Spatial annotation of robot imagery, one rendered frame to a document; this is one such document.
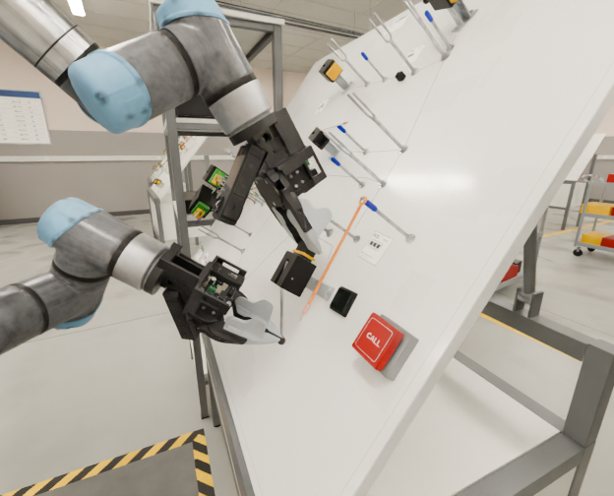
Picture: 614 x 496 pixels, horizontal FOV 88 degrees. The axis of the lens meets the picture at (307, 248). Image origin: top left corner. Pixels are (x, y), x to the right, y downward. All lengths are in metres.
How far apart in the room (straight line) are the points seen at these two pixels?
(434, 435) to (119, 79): 0.75
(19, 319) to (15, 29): 0.33
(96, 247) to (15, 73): 7.85
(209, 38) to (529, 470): 0.81
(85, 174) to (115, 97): 7.70
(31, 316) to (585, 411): 0.89
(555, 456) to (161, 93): 0.84
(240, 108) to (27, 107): 7.81
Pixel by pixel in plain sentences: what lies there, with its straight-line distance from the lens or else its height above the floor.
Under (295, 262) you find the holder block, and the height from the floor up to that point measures 1.16.
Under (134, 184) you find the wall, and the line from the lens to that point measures 8.06.
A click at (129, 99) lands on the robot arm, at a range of 0.40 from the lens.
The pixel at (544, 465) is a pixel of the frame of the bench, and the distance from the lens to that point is 0.79.
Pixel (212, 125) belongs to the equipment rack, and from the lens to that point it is 1.45.
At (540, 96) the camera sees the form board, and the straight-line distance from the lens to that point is 0.53.
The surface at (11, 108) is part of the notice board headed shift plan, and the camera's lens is 8.23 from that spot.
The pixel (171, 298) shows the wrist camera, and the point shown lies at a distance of 0.50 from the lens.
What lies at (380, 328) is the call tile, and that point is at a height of 1.13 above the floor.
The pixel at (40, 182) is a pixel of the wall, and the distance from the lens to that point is 8.20.
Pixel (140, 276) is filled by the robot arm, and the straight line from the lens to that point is 0.48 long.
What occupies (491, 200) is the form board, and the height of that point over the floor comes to 1.27.
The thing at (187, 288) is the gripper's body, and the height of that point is 1.14.
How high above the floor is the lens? 1.32
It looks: 17 degrees down
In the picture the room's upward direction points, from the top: straight up
